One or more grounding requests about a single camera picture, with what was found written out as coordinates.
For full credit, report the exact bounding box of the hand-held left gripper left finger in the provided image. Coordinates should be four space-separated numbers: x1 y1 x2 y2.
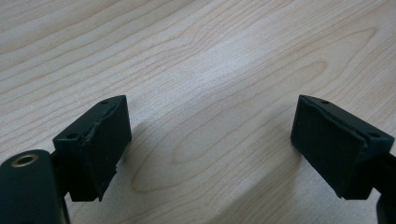
51 94 133 203

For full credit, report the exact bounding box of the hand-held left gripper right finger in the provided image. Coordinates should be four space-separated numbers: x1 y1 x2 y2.
290 94 396 201

